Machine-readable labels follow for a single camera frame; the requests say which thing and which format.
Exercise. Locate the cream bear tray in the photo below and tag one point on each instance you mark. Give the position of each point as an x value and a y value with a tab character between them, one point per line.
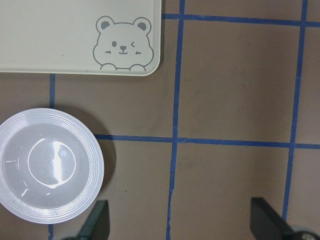
92	37

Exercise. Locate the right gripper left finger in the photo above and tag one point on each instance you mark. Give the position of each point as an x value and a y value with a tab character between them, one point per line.
97	225

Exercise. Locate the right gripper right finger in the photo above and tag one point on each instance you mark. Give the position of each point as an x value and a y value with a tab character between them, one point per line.
266	223

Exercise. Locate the white round plate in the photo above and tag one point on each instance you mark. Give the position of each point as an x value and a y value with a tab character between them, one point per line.
51	166

